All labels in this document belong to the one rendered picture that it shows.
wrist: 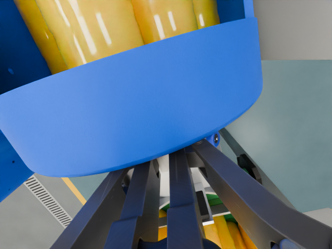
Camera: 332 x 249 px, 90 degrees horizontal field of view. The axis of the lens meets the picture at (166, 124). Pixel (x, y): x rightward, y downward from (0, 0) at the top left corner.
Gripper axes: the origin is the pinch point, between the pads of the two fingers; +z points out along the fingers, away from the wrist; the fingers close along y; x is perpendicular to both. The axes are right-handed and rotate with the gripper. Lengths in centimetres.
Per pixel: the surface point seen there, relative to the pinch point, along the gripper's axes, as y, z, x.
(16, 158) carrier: -45, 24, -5
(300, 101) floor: 98, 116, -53
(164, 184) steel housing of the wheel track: -7.7, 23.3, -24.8
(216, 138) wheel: 8.8, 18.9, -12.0
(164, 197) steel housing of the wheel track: -9.1, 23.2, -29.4
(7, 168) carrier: -45, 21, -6
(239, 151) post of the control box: 26, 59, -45
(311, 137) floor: 106, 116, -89
